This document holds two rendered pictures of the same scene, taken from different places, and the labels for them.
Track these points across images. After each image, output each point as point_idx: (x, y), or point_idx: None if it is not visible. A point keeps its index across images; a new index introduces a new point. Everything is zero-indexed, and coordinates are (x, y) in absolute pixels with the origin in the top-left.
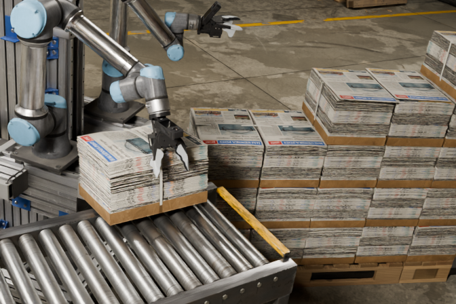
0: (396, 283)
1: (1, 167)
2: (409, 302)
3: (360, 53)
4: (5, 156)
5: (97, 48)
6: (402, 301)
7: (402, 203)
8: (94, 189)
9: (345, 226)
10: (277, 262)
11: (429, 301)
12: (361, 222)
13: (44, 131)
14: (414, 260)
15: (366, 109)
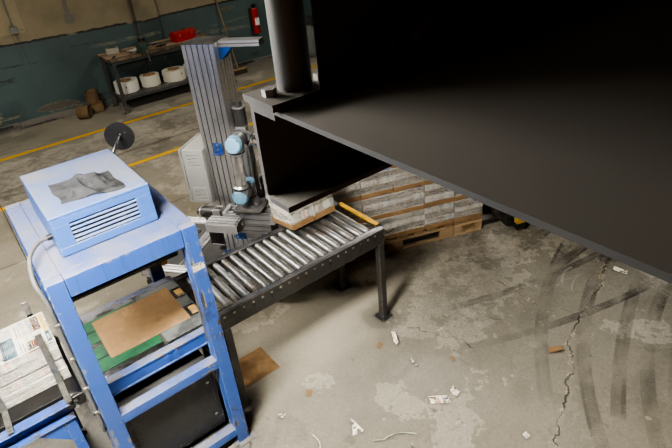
0: (453, 236)
1: (229, 219)
2: (460, 244)
3: None
4: (229, 213)
5: None
6: (456, 244)
7: (442, 190)
8: (281, 216)
9: (414, 210)
10: (374, 229)
11: (472, 241)
12: (422, 206)
13: (249, 195)
14: (459, 220)
15: None
